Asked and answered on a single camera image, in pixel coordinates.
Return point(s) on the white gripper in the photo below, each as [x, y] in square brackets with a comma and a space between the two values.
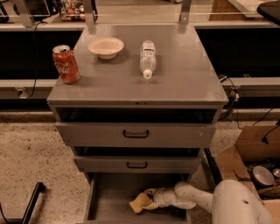
[159, 197]

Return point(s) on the yellow sponge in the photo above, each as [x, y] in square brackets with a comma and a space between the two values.
[141, 201]

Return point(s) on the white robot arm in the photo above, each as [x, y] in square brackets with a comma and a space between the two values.
[230, 203]

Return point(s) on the grey open bottom drawer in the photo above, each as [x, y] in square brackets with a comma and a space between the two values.
[111, 193]

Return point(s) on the grey middle drawer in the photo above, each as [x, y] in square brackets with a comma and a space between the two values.
[137, 164]

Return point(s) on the grey top drawer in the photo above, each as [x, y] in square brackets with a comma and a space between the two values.
[143, 135]

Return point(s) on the grey metal drawer cabinet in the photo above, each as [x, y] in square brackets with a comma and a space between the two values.
[184, 88]

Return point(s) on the white bowl in box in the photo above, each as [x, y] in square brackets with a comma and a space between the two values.
[263, 176]

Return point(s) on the black metal stand leg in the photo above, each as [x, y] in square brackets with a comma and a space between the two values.
[38, 189]

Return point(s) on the brown cardboard box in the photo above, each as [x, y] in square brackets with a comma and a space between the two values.
[256, 145]

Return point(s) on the clear plastic water bottle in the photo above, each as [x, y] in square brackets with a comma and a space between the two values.
[147, 59]

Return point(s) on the white paper bowl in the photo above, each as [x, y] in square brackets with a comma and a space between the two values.
[106, 48]

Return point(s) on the red cola can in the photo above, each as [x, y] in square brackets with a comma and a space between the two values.
[65, 63]

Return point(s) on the rack of colourful items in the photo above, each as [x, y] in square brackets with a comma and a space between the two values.
[71, 10]

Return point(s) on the black monitor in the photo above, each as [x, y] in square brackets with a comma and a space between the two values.
[39, 8]

